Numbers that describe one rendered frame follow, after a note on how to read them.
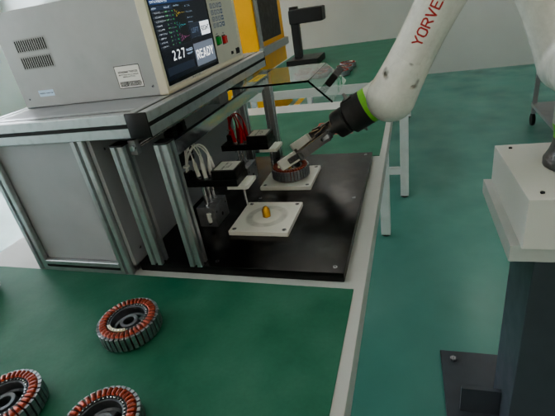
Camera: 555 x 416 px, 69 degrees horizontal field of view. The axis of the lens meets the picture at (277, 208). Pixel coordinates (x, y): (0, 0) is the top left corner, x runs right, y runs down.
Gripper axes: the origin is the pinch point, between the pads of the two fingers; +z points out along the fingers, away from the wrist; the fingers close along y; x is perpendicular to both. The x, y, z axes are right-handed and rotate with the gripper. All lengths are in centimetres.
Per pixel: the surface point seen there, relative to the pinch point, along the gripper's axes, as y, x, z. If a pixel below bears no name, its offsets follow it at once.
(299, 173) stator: 4.2, 5.3, -1.1
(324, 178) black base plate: 0.1, 11.4, -4.9
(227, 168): 26.4, -9.8, 2.5
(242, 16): -322, -91, 103
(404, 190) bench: -137, 82, 14
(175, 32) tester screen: 24.2, -39.3, -6.9
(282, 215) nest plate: 23.7, 7.6, -0.2
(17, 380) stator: 78, -6, 25
